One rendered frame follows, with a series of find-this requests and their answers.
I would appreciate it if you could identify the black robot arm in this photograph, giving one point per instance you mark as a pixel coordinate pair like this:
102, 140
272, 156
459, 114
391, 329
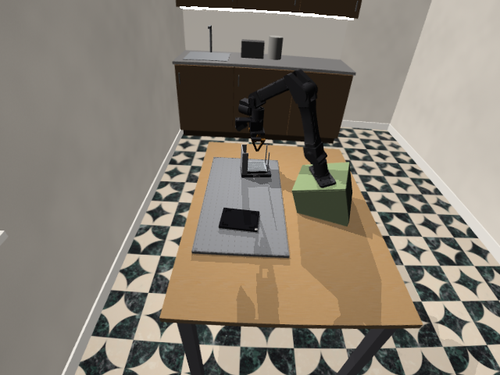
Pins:
302, 88

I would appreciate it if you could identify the white well plate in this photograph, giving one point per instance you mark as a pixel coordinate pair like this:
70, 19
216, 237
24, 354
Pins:
257, 166

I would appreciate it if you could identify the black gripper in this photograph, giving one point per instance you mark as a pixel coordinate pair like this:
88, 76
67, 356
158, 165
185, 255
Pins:
258, 138

